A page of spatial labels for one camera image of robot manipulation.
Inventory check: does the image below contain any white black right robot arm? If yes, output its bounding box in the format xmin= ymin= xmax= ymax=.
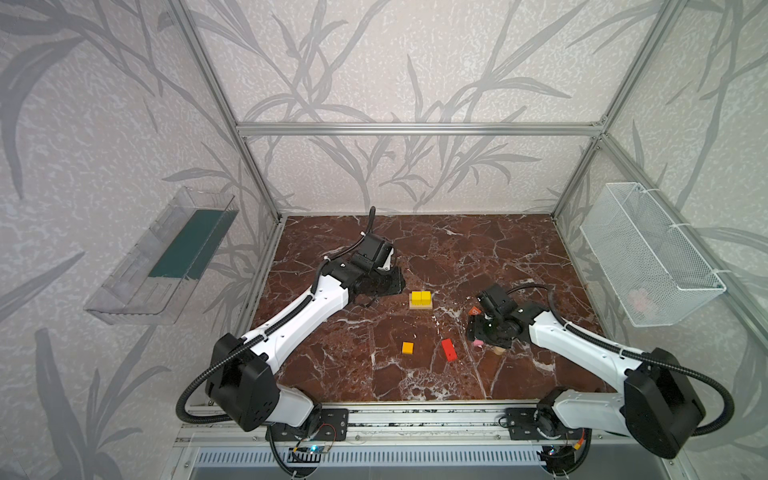
xmin=466 ymin=284 xmax=735 ymax=459

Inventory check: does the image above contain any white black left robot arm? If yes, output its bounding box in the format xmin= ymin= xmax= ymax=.
xmin=175 ymin=208 xmax=405 ymax=437

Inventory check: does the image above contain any pink item in basket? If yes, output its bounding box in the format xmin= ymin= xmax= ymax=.
xmin=628 ymin=288 xmax=658 ymax=318

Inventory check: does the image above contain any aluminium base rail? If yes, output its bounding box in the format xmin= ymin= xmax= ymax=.
xmin=173 ymin=400 xmax=637 ymax=447

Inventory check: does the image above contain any white wire mesh basket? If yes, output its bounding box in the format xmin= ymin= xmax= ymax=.
xmin=580 ymin=182 xmax=727 ymax=328

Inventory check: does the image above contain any aluminium frame horizontal bar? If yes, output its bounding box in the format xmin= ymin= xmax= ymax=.
xmin=236 ymin=122 xmax=602 ymax=137

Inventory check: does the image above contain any clear plastic wall bin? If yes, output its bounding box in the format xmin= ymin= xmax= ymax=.
xmin=84 ymin=187 xmax=239 ymax=326

